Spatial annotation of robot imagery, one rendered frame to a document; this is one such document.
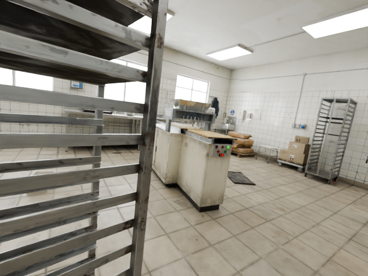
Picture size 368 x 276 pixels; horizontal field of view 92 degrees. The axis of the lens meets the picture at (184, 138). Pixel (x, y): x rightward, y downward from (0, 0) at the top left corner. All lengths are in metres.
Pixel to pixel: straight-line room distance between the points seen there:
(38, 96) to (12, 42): 0.10
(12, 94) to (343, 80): 5.75
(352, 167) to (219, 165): 3.93
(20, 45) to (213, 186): 2.02
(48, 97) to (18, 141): 0.10
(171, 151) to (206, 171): 0.71
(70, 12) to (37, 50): 0.11
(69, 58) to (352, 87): 5.58
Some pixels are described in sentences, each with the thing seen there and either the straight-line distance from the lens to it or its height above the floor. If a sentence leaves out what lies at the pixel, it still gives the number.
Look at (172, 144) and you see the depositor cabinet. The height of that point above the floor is 0.68.
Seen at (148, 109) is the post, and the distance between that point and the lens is 0.51.
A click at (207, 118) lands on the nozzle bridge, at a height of 1.10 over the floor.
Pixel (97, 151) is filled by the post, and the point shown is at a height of 0.91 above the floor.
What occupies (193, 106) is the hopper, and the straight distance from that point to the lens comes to 2.67.
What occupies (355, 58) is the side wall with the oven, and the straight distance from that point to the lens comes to 5.87.
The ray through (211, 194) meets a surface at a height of 0.24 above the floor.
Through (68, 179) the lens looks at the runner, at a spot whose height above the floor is 0.96.
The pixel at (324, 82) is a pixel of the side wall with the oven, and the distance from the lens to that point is 5.90.
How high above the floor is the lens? 1.15
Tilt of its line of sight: 8 degrees down
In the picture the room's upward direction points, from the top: 7 degrees clockwise
